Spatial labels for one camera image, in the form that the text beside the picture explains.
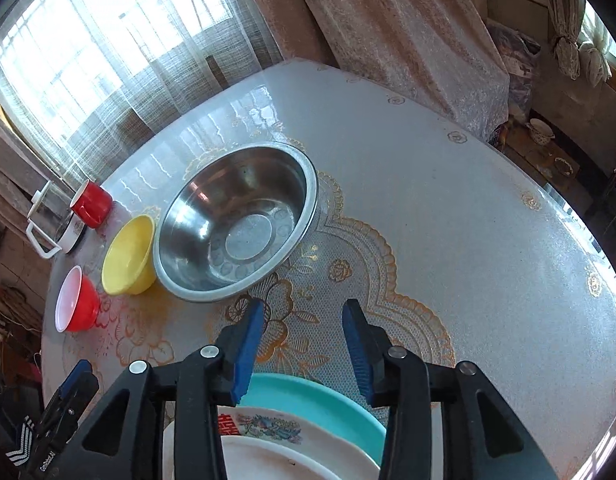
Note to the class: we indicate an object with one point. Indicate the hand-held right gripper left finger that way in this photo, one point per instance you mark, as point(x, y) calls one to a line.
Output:
point(248, 355)

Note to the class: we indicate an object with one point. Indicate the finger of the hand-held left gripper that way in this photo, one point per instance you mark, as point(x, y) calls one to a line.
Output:
point(78, 372)

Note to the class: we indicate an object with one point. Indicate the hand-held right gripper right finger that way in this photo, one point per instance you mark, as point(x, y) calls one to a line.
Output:
point(355, 355)

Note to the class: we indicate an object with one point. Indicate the teal plastic plate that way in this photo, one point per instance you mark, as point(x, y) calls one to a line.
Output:
point(308, 395)

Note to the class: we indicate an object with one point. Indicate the red bowl white inside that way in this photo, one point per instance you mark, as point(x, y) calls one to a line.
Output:
point(85, 305)

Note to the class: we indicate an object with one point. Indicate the white floral print plate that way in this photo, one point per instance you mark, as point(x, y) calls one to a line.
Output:
point(268, 425)

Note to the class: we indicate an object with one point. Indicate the plain white deep plate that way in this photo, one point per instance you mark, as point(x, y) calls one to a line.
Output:
point(278, 460)

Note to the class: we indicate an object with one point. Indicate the yellow plastic bowl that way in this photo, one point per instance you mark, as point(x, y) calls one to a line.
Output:
point(125, 255)

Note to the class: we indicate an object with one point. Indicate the large stainless steel bowl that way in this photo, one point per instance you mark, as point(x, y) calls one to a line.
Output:
point(238, 220)

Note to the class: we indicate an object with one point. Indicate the person's left forearm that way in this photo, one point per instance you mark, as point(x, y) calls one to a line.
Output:
point(20, 442)

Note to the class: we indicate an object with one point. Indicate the red cup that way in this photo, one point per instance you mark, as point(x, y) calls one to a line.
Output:
point(93, 205)

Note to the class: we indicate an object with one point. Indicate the narrow beige curtain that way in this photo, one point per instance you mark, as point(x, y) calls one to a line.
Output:
point(8, 170)

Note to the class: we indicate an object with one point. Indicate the brown chair back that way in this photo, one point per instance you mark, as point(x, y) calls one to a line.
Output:
point(133, 122)

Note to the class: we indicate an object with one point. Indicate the wooden side table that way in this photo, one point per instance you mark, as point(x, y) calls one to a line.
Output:
point(543, 160)

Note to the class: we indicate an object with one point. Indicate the sheer white curtain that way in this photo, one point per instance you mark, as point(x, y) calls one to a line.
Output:
point(153, 100)

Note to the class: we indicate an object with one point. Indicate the small patterned dish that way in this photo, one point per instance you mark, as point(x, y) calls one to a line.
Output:
point(564, 166)

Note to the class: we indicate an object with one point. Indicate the white patterned pot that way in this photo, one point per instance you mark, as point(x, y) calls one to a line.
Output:
point(539, 132)

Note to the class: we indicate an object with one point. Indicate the wide beige curtain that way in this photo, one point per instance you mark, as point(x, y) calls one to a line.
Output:
point(388, 35)

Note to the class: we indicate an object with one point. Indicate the floral fabric bundle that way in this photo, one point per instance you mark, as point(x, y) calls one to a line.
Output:
point(515, 60)

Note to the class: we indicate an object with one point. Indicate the large white framed window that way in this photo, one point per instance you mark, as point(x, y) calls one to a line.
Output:
point(113, 35)

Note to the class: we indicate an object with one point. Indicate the tied beige curtain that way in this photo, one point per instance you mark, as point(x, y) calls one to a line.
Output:
point(565, 45)

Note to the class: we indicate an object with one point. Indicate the small side window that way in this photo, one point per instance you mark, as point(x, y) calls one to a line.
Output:
point(600, 30)

